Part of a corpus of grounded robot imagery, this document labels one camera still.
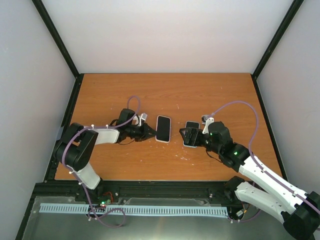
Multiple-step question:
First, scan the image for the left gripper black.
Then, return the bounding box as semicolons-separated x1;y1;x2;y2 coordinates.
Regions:
126;122;158;142

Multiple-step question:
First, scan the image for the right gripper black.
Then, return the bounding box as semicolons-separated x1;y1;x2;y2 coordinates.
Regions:
179;126;222;155

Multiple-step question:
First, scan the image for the light blue phone case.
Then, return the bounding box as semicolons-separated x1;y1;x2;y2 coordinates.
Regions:
183;121;200;148

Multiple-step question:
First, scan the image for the white phone case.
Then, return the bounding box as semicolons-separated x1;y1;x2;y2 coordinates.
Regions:
155;115;172;143

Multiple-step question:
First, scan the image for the black smartphone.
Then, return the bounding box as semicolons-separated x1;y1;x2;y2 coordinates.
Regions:
185;121;200;129

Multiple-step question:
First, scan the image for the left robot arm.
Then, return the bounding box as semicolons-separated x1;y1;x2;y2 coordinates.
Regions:
53;108;157;202

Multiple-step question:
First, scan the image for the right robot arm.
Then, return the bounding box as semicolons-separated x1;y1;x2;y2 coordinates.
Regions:
179;118;320;240

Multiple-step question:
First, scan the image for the green led circuit board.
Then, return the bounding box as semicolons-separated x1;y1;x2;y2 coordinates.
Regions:
100;199;113;208

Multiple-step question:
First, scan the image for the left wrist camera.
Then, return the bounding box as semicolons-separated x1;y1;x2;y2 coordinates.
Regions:
134;113;148;127

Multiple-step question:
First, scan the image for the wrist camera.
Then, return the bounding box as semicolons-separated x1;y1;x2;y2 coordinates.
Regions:
134;113;148;127
201;114;215;134

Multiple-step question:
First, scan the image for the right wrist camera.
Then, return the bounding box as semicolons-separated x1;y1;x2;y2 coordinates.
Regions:
201;114;215;134

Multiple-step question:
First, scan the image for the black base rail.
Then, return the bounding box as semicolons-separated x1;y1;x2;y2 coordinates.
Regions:
31;180;241;207

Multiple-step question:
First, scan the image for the light blue cable duct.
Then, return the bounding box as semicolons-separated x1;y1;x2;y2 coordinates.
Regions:
38;203;229;219

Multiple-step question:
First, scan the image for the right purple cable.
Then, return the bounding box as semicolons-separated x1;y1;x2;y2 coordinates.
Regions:
207;100;320;223

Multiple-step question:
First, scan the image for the black right frame post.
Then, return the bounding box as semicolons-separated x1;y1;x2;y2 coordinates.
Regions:
251;0;305;81

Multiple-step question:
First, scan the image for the black frame post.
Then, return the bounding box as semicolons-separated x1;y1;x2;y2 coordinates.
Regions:
31;0;85;81
251;0;305;81

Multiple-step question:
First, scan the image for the black left frame post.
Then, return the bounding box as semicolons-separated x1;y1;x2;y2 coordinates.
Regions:
31;0;85;81

